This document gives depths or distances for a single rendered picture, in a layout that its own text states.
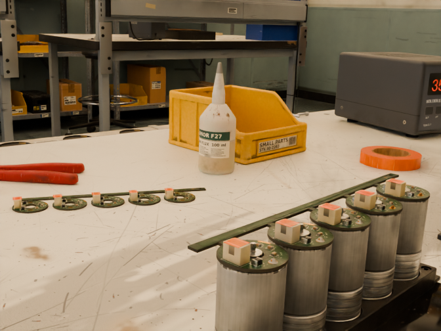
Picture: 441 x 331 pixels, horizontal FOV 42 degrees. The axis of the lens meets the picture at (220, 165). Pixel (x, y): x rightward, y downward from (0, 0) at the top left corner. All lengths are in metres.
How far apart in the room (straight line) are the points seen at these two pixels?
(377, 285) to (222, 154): 0.28
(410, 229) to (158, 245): 0.16
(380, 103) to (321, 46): 5.61
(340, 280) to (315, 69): 6.20
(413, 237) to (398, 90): 0.48
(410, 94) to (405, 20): 5.02
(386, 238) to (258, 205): 0.20
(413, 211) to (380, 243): 0.03
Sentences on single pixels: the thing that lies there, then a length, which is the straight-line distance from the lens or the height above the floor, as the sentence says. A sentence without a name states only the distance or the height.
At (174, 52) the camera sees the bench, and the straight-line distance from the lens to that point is 2.99.
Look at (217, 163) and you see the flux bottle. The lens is 0.51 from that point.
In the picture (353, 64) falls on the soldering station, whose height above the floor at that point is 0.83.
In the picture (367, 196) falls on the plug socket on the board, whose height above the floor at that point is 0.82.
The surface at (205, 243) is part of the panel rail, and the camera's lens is 0.21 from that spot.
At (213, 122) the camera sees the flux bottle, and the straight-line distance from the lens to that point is 0.51.
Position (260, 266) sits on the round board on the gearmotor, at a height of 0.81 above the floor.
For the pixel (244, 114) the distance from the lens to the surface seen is 0.68.
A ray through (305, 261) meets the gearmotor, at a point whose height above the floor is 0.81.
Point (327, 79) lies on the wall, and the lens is 6.32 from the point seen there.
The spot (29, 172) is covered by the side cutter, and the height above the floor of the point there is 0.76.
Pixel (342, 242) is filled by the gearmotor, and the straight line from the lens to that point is 0.23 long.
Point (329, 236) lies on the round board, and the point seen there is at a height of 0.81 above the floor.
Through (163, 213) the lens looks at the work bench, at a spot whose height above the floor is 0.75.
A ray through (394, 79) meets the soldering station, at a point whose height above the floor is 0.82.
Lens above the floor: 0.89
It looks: 15 degrees down
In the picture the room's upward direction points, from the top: 2 degrees clockwise
